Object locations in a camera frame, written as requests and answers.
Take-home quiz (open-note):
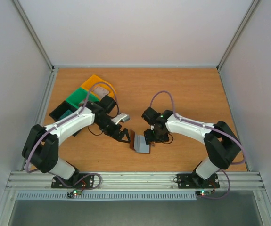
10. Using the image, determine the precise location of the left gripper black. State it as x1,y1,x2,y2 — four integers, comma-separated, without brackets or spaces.
96,116,131,143

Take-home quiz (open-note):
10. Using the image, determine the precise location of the brown leather card holder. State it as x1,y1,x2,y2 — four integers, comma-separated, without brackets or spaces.
129,129,155,154

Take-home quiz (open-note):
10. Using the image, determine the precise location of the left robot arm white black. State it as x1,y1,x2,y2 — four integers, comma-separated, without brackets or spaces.
22,96,131,187

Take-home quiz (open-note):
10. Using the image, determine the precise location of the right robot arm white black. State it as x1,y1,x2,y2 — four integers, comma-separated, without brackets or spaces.
141,107,241,188

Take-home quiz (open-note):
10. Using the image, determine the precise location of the cards stack in yellow bin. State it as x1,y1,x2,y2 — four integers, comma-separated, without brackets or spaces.
93,86,109,98

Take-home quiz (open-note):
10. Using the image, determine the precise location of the teal card in black bin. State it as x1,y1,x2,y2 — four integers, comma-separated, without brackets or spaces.
59,110,73,120

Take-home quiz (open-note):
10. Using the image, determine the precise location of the green plastic bin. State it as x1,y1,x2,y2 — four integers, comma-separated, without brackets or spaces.
66,87,88,109

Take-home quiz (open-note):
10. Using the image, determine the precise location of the yellow plastic bin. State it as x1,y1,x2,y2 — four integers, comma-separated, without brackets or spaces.
81,74,116,100

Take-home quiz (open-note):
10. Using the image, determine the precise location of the black plastic bin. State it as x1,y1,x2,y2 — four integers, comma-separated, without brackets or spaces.
49,101,77,121

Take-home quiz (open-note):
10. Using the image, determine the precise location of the right small circuit board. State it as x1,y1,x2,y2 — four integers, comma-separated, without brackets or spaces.
196,190,213,196

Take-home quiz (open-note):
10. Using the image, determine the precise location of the small circuit board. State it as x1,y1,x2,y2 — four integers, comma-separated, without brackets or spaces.
196,190,213,196
66,190,82,198

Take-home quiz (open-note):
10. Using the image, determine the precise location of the left small circuit board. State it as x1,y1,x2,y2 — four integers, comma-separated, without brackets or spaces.
66,190,82,198

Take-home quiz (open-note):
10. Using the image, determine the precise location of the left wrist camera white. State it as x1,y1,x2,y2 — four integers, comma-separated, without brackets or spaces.
111,113,130,125

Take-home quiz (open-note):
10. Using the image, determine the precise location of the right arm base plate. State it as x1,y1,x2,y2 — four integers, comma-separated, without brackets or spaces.
173,173,220,189

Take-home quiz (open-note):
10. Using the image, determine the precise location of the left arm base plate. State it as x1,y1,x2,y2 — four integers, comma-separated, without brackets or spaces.
51,173,95,189

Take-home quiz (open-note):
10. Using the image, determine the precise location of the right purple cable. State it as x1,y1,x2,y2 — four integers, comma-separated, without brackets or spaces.
149,90,246,200

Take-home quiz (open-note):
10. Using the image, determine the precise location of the aluminium front rail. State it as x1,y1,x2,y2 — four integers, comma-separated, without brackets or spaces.
6,171,265,191

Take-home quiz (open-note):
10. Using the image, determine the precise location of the grey slotted cable duct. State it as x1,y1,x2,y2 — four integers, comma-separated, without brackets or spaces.
16,191,196,202

